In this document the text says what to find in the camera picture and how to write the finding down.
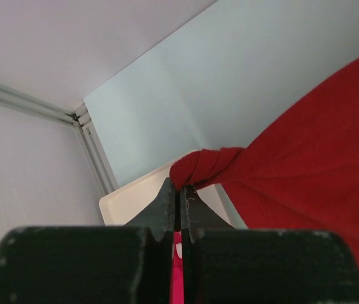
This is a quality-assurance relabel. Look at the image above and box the white plastic tray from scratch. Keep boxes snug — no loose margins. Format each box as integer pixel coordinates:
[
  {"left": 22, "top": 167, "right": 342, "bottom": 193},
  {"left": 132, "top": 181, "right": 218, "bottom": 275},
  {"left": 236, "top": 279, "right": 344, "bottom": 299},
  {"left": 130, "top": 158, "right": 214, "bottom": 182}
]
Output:
[{"left": 99, "top": 160, "right": 247, "bottom": 229}]

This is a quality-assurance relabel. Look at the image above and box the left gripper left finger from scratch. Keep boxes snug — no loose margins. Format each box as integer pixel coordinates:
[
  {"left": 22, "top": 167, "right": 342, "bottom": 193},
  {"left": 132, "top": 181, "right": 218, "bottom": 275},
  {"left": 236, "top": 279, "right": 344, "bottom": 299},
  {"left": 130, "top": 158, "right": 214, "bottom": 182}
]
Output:
[{"left": 0, "top": 179, "right": 175, "bottom": 303}]

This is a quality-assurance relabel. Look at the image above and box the left aluminium frame post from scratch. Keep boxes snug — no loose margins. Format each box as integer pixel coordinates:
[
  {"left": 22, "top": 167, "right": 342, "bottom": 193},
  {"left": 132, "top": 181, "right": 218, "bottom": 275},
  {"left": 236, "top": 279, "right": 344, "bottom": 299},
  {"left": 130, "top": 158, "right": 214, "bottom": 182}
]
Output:
[{"left": 0, "top": 84, "right": 118, "bottom": 196}]

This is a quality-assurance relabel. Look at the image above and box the pink t shirt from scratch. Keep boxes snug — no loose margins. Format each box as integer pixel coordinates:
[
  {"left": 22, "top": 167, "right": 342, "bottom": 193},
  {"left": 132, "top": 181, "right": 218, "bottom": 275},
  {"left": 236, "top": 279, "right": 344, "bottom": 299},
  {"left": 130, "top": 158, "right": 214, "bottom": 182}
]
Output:
[{"left": 170, "top": 232, "right": 184, "bottom": 304}]

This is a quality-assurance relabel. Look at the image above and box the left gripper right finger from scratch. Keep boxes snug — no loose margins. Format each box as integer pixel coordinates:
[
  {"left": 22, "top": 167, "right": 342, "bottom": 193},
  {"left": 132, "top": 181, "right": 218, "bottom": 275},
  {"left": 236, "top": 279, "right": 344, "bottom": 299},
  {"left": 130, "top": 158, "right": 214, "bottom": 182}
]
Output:
[{"left": 180, "top": 186, "right": 359, "bottom": 303}]

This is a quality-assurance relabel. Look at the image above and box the dark red t shirt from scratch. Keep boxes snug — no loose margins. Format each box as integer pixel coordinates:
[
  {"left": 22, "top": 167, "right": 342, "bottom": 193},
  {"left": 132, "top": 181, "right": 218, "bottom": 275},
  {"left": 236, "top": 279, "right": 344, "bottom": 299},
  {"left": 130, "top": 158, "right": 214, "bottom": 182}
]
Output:
[{"left": 170, "top": 58, "right": 359, "bottom": 264}]

